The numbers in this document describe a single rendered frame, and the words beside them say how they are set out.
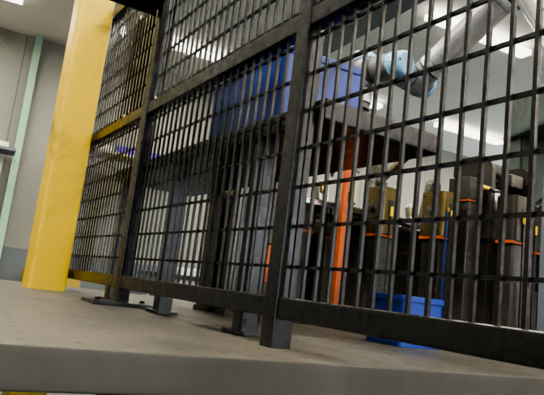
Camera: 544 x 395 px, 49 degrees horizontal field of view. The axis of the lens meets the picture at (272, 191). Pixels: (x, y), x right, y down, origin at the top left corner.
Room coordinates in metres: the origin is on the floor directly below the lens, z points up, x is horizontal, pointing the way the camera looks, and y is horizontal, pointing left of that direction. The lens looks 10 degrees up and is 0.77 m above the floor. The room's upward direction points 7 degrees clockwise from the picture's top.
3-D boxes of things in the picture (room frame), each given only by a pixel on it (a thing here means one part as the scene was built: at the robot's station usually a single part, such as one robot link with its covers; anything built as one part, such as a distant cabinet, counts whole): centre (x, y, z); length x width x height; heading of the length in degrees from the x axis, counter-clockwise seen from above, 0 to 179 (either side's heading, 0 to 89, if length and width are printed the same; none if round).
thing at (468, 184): (1.53, -0.51, 0.91); 0.07 x 0.05 x 0.42; 31
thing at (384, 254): (1.44, -0.28, 0.87); 0.10 x 0.07 x 0.35; 31
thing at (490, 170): (1.60, -0.61, 0.95); 0.18 x 0.13 x 0.49; 121
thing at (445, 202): (1.50, -0.44, 0.88); 0.11 x 0.07 x 0.37; 31
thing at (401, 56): (1.54, -0.29, 1.41); 0.11 x 0.11 x 0.08; 43
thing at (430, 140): (1.19, 0.08, 1.02); 0.90 x 0.22 x 0.03; 31
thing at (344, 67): (1.07, 0.00, 1.10); 0.30 x 0.17 x 0.13; 27
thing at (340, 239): (1.40, -0.18, 0.95); 0.03 x 0.01 x 0.50; 121
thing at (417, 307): (1.13, -0.27, 0.75); 0.11 x 0.10 x 0.09; 121
